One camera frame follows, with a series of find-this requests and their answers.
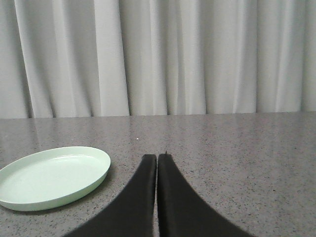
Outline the white pleated curtain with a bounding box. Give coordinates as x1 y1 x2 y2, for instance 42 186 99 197
0 0 316 119

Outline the light green round plate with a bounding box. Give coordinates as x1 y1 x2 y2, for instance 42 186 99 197
0 146 111 211

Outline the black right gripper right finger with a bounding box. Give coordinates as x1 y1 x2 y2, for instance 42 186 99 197
158 154 251 237

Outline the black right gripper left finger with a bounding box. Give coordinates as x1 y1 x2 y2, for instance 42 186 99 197
66 154 157 237

